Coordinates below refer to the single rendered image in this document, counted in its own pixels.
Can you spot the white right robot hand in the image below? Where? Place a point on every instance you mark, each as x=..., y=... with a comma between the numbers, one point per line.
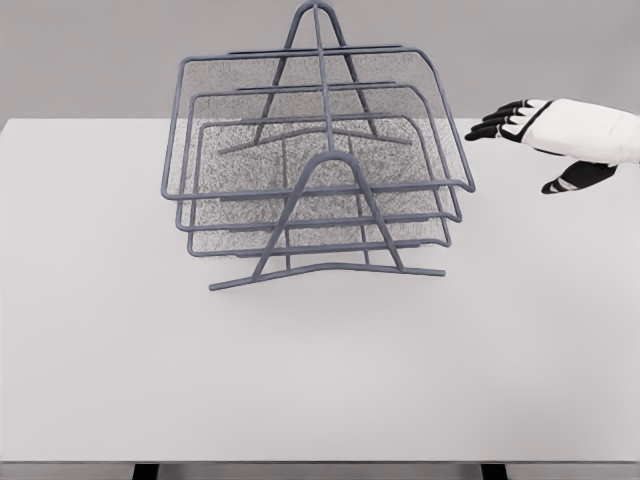
x=575, y=130

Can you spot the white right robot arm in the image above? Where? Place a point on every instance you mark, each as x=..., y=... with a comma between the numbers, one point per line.
x=634, y=137

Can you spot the medium grey mesh file tray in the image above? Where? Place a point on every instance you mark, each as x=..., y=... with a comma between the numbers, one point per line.
x=235, y=212

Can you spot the large grey mesh file tray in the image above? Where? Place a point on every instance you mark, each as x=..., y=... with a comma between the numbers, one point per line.
x=220, y=75

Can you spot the small grey mesh file tray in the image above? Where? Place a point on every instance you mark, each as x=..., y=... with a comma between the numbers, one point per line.
x=225, y=243

